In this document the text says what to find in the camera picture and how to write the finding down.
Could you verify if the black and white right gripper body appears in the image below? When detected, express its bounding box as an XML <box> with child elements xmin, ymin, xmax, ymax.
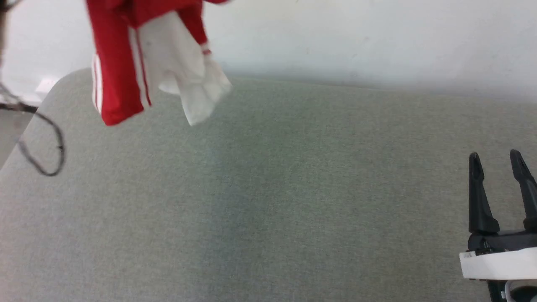
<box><xmin>459</xmin><ymin>229</ymin><xmax>537</xmax><ymax>302</ymax></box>

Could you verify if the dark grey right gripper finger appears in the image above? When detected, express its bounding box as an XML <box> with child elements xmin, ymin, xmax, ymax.
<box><xmin>509</xmin><ymin>149</ymin><xmax>537</xmax><ymax>231</ymax></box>
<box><xmin>468</xmin><ymin>151</ymin><xmax>501</xmax><ymax>234</ymax></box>

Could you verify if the red and white sports garment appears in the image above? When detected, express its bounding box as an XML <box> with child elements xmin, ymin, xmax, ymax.
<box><xmin>85</xmin><ymin>0</ymin><xmax>232</xmax><ymax>127</ymax></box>

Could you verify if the thin black cable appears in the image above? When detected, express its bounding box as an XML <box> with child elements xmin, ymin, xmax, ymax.
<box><xmin>0</xmin><ymin>82</ymin><xmax>66</xmax><ymax>177</ymax></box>

